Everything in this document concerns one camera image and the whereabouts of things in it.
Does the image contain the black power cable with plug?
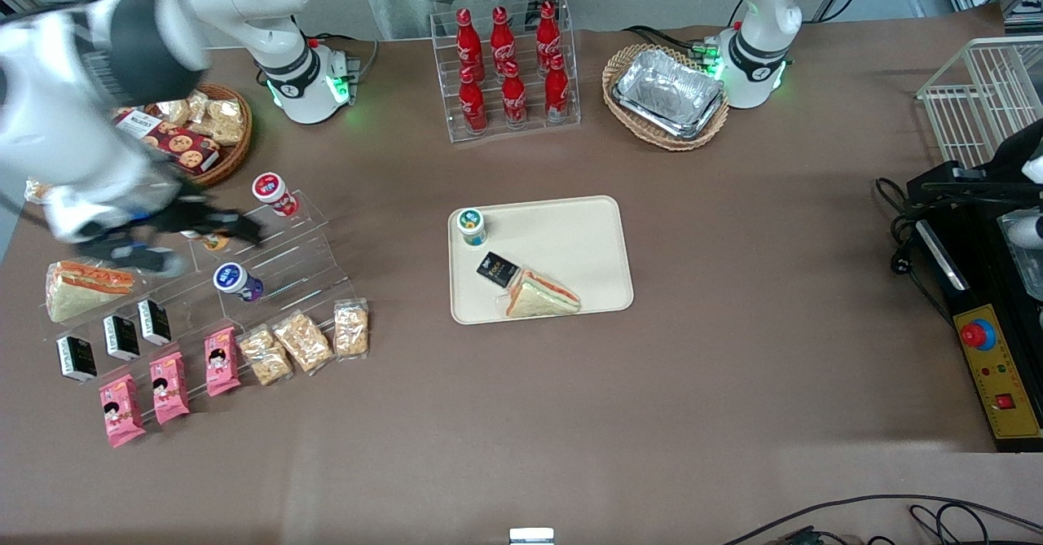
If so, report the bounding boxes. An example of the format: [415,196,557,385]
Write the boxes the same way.
[874,177,954,326]

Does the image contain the small black box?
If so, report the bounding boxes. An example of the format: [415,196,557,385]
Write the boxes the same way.
[136,299,173,346]
[55,335,98,384]
[476,251,522,288]
[102,315,141,362]

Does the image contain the white wire rack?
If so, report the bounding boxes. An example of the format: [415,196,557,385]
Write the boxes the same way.
[916,35,1043,173]

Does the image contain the green gum bottle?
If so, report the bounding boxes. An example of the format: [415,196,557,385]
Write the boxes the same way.
[457,208,488,247]

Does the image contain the purple gum bottle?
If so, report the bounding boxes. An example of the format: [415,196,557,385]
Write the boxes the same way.
[213,263,264,304]

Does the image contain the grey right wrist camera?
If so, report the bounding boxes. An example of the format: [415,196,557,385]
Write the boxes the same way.
[81,235,189,279]

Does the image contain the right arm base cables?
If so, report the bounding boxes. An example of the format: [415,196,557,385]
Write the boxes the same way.
[308,33,381,83]

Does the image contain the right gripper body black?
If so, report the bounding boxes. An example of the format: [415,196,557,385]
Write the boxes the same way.
[150,194,239,242]

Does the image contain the stacked foil containers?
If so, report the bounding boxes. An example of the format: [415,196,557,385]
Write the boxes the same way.
[612,47,727,141]

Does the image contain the clear acrylic stepped stand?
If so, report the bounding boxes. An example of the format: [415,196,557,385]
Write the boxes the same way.
[41,191,360,367]

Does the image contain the black floor cable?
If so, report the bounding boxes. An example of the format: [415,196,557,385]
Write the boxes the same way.
[909,503,992,545]
[721,494,1043,545]

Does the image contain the red cookie box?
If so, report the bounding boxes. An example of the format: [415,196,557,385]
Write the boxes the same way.
[113,110,222,176]

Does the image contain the round wicker basket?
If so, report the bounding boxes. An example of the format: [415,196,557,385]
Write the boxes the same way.
[602,43,731,152]
[114,82,254,188]

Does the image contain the wrapped triangle sandwich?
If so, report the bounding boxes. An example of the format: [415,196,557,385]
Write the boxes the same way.
[45,260,136,323]
[499,267,582,319]

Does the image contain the cream plastic tray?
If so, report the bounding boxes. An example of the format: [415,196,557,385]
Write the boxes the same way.
[447,196,635,326]

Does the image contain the red cola bottle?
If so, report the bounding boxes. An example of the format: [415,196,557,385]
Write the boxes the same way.
[544,54,571,122]
[500,60,528,129]
[458,67,488,134]
[535,2,563,61]
[455,8,484,73]
[490,6,517,69]

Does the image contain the clear acrylic bottle rack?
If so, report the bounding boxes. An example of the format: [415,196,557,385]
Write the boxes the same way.
[429,0,582,144]

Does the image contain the pink snack pack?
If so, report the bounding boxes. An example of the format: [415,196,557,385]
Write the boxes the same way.
[203,326,242,398]
[148,350,191,426]
[99,374,147,449]

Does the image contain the red gum bottle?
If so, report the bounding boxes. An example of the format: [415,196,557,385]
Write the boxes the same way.
[251,172,300,218]

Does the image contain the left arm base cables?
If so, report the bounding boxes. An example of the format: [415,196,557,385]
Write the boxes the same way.
[623,24,720,62]

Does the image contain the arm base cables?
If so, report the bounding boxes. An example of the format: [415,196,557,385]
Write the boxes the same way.
[623,24,720,62]
[308,33,381,83]

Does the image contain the black sealing machine yellow panel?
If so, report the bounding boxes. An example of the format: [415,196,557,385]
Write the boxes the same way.
[907,117,1043,453]

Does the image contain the clear pack of brittle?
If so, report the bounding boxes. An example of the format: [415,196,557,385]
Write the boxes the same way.
[271,310,336,376]
[237,325,294,388]
[333,298,371,360]

